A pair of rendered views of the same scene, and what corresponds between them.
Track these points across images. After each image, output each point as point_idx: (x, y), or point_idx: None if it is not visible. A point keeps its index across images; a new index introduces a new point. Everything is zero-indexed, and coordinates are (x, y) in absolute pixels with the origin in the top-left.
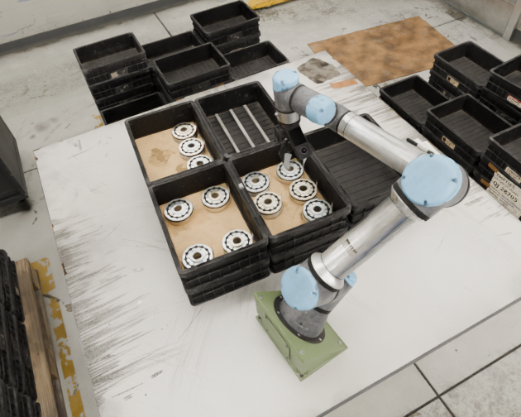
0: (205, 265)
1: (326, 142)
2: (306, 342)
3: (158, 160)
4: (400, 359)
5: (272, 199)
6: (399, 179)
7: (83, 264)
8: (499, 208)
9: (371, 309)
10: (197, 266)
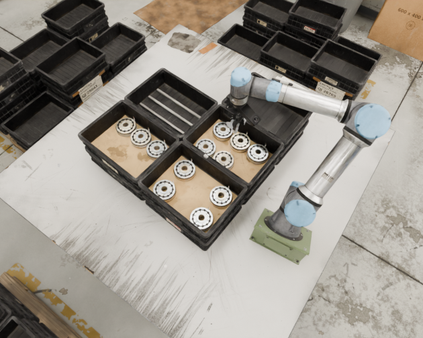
0: (219, 222)
1: None
2: (299, 241)
3: (119, 156)
4: (342, 224)
5: (225, 156)
6: (350, 126)
7: (102, 259)
8: None
9: None
10: (214, 226)
